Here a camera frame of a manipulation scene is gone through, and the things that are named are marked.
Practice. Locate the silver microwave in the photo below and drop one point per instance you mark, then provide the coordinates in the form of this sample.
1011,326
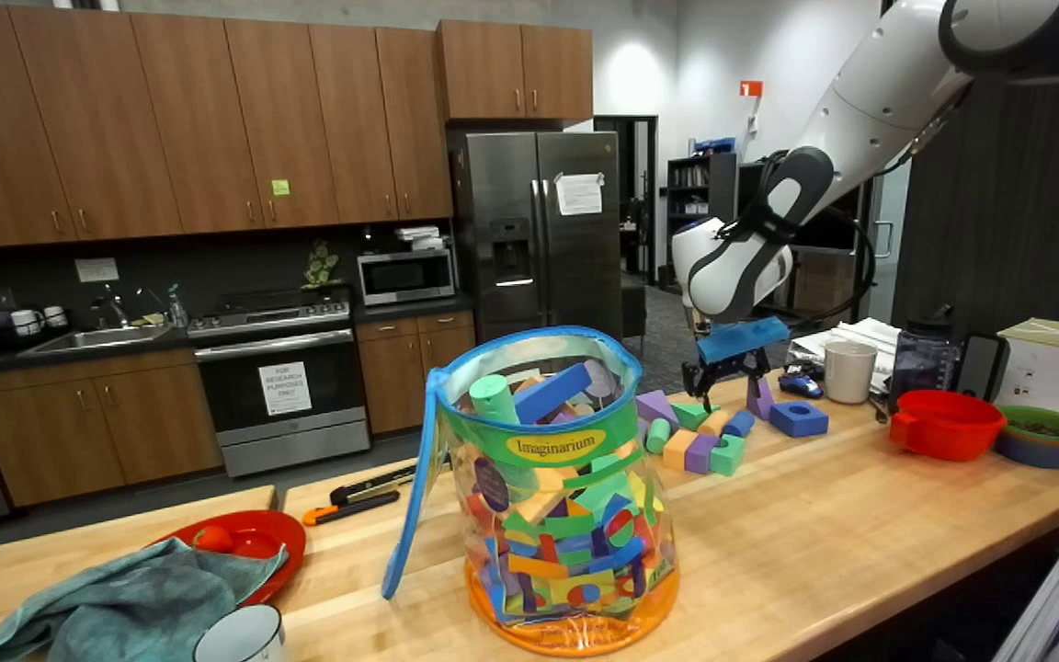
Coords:
404,276

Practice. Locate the orange black hand tool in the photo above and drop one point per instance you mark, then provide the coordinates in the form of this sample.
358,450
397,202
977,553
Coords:
358,495

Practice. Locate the white paper stack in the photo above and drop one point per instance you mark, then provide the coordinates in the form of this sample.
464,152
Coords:
855,333

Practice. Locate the green cylinder block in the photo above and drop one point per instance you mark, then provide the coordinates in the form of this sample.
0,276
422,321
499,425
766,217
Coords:
661,435

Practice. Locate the blue cylinder block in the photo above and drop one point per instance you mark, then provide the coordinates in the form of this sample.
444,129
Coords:
739,425

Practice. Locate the white label on oven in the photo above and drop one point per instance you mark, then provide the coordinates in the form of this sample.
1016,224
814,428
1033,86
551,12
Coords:
286,389

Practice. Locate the green arch block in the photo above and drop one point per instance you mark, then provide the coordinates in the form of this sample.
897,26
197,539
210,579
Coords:
730,456

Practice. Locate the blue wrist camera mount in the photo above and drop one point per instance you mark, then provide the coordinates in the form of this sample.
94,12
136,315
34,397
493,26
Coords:
745,338

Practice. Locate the brown upper cabinets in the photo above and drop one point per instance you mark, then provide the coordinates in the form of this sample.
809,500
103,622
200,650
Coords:
184,121

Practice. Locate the clear bag of foam blocks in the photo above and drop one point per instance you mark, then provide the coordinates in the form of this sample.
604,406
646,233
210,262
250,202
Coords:
551,515

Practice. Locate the green potted plant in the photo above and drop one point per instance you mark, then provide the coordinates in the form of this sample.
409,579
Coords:
321,265

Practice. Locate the green triangle block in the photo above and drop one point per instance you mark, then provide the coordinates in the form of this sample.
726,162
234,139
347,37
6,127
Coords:
689,412

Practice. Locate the purple wedge block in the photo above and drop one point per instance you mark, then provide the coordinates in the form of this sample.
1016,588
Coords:
759,401

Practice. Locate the white cup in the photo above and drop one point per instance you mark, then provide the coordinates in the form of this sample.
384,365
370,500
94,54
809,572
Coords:
851,369

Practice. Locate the black box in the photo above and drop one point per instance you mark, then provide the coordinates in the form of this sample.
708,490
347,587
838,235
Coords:
984,365

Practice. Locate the white item atop microwave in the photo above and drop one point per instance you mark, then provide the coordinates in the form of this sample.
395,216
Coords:
422,235

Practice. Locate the orange wall sign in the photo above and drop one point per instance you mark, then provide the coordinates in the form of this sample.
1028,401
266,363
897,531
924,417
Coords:
750,89

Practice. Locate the green sticky note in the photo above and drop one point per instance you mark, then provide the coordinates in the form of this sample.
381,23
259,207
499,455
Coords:
281,188

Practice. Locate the green and blue bowl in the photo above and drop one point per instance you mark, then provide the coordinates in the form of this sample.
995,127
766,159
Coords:
1041,440

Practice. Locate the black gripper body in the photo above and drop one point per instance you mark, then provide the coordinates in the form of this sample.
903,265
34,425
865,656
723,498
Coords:
732,365

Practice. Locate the yellow rectangular block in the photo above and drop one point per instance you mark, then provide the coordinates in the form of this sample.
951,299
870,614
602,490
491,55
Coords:
678,450

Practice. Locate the teal cloth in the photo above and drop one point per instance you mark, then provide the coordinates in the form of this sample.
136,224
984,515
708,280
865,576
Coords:
127,606

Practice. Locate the steel oven range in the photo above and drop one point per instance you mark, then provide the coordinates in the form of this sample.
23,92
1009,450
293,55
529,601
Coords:
278,435

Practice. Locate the black steel refrigerator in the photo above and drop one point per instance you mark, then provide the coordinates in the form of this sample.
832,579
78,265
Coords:
538,233

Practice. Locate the white wall outlet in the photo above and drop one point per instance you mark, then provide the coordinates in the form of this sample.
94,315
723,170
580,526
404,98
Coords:
97,271

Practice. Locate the blue white toy figure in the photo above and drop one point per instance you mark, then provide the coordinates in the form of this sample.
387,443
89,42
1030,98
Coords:
802,385

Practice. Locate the brown lower cabinet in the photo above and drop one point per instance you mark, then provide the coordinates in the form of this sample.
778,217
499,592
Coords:
89,428
412,369

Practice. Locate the red plastic bowl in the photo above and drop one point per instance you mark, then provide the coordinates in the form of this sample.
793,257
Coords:
946,428

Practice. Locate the red bowl left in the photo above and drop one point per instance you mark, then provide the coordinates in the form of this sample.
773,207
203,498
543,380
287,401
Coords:
254,539

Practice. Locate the purple long rectangular block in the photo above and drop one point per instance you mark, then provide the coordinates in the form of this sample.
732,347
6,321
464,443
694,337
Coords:
701,456

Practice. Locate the white paper on refrigerator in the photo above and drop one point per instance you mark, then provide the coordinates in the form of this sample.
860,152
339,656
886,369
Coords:
580,192

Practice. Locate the blue square block with hole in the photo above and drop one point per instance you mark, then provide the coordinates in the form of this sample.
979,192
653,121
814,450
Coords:
809,425

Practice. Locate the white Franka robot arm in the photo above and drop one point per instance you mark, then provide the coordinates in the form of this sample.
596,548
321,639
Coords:
884,98

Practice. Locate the white box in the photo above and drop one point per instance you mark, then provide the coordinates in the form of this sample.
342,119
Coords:
1049,363

